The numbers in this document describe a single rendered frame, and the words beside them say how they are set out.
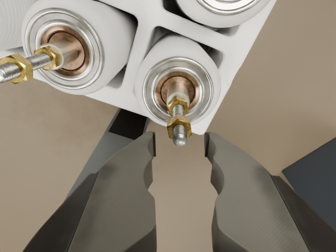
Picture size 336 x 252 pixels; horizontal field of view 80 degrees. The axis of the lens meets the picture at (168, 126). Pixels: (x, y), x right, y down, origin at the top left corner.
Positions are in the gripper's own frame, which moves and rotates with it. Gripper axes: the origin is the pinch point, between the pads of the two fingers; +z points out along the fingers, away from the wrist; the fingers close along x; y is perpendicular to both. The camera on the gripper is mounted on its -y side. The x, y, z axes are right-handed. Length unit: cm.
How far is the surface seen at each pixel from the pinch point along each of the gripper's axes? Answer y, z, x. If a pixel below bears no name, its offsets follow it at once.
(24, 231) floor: 64, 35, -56
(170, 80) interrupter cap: -0.7, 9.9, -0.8
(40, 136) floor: 22, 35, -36
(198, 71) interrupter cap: -1.7, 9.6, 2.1
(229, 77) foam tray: 1.1, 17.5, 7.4
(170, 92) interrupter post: -0.2, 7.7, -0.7
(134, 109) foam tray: 5.8, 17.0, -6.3
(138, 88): 0.3, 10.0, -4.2
